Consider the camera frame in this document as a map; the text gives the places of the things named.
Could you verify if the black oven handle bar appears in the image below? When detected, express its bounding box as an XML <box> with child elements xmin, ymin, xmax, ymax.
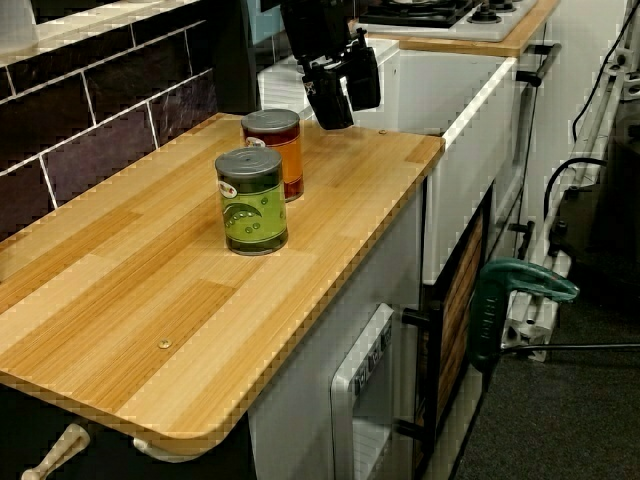
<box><xmin>516</xmin><ymin>43</ymin><xmax>563</xmax><ymax>88</ymax></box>

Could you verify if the white aluminium frame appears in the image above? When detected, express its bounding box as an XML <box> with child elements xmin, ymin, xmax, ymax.
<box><xmin>502</xmin><ymin>44</ymin><xmax>640</xmax><ymax>364</ymax></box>

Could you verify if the thin black metal rod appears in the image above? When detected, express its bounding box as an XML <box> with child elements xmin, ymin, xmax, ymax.
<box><xmin>494</xmin><ymin>341</ymin><xmax>640</xmax><ymax>357</ymax></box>

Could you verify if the thick black looped cable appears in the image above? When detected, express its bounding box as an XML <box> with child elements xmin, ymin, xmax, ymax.
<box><xmin>543</xmin><ymin>156</ymin><xmax>610</xmax><ymax>202</ymax></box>

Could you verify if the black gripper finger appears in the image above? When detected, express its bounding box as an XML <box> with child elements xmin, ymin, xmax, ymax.
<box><xmin>344</xmin><ymin>45</ymin><xmax>383</xmax><ymax>113</ymax></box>
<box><xmin>301</xmin><ymin>68</ymin><xmax>357</xmax><ymax>132</ymax></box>

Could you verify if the green clamp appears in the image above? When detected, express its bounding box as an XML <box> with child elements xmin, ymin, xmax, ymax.
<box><xmin>467</xmin><ymin>258</ymin><xmax>581</xmax><ymax>374</ymax></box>

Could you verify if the wood slat door black frame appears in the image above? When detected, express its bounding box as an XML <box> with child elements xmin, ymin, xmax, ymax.
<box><xmin>399</xmin><ymin>184</ymin><xmax>495</xmax><ymax>471</ymax></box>

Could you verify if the thin black cable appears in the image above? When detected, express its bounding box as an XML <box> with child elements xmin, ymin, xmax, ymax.
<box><xmin>571</xmin><ymin>0</ymin><xmax>632</xmax><ymax>142</ymax></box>

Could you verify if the white toy sink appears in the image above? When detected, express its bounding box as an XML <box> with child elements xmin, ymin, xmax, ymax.
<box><xmin>257</xmin><ymin>37</ymin><xmax>519</xmax><ymax>286</ymax></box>

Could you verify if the black drawer handle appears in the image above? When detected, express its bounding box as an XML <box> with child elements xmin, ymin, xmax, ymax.
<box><xmin>508</xmin><ymin>219</ymin><xmax>537</xmax><ymax>262</ymax></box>

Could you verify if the toy stove top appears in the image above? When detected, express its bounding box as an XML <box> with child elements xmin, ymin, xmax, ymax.
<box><xmin>352</xmin><ymin>0</ymin><xmax>540</xmax><ymax>44</ymax></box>

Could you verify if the white toy kitchen cabinet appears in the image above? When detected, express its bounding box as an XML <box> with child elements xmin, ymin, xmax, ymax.
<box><xmin>247</xmin><ymin>19</ymin><xmax>566</xmax><ymax>480</ymax></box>

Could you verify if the cream cabinet handle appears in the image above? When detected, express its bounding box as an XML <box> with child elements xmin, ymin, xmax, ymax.
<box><xmin>131</xmin><ymin>434</ymin><xmax>221</xmax><ymax>464</ymax></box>
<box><xmin>21</xmin><ymin>422</ymin><xmax>92</xmax><ymax>480</ymax></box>

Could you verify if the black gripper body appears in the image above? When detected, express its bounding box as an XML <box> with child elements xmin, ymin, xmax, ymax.
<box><xmin>297</xmin><ymin>27</ymin><xmax>375</xmax><ymax>82</ymax></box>

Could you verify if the orange beans can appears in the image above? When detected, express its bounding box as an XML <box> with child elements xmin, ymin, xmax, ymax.
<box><xmin>240</xmin><ymin>108</ymin><xmax>305</xmax><ymax>203</ymax></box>

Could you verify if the black upright panel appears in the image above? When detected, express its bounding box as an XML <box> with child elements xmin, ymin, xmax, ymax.
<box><xmin>213</xmin><ymin>0</ymin><xmax>260</xmax><ymax>115</ymax></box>

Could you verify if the green peas can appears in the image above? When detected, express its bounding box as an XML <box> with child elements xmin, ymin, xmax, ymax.
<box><xmin>214</xmin><ymin>146</ymin><xmax>290</xmax><ymax>257</ymax></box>

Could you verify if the white shelf container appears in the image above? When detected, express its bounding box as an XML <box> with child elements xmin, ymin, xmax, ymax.
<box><xmin>0</xmin><ymin>0</ymin><xmax>40</xmax><ymax>54</ymax></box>

